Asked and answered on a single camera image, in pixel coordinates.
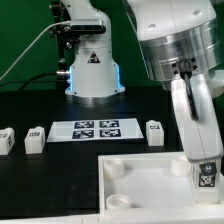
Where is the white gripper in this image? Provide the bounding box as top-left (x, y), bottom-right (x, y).
top-left (171, 74), bottom-right (223, 175)

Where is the white square tabletop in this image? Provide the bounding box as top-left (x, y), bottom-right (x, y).
top-left (98, 152), bottom-right (224, 214)

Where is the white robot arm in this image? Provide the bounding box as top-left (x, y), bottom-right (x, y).
top-left (61, 0), bottom-right (223, 176)

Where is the white tag plate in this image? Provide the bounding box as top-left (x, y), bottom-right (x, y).
top-left (47, 118), bottom-right (143, 142)

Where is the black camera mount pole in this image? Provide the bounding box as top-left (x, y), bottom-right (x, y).
top-left (49, 0), bottom-right (70, 77)

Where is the black cable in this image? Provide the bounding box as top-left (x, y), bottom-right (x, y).
top-left (0, 73), bottom-right (68, 93)

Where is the white cable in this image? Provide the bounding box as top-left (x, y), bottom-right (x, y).
top-left (0, 20), bottom-right (72, 82)

